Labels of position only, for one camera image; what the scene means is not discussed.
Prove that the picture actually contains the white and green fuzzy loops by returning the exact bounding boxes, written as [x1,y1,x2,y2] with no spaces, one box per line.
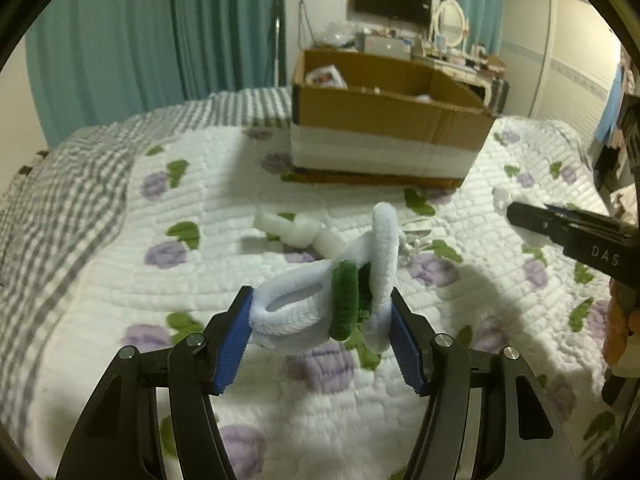
[250,203,400,354]

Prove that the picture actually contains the floral tissue paper pack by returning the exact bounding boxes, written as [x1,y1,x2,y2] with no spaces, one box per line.
[305,65,347,89]

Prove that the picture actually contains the person's right hand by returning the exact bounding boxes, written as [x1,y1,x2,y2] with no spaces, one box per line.
[603,280,639,378]

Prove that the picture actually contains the white louvred wardrobe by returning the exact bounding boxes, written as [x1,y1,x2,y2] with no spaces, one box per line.
[499,0,620,148]

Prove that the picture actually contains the white dressing table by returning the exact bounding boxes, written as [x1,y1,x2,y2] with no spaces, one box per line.
[423,55,510,114]

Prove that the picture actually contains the white floral quilt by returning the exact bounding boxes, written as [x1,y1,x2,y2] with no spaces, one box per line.
[26,117,618,479]

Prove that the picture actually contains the grey striped bed sheet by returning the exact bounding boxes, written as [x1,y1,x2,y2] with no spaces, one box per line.
[1,88,292,448]

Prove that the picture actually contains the white oval vanity mirror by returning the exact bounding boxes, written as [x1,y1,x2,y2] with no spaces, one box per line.
[430,0,470,52]

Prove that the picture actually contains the brown cardboard box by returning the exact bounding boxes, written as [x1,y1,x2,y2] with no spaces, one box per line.
[290,49,496,188]

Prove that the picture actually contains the silver mini fridge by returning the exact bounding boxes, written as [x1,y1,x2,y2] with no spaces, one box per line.
[363,35,411,60]

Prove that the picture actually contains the white plastic connector piece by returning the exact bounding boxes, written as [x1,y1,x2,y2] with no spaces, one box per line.
[253,212,346,259]

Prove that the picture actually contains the large teal curtain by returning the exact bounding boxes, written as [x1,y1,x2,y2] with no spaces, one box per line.
[26,0,284,146]

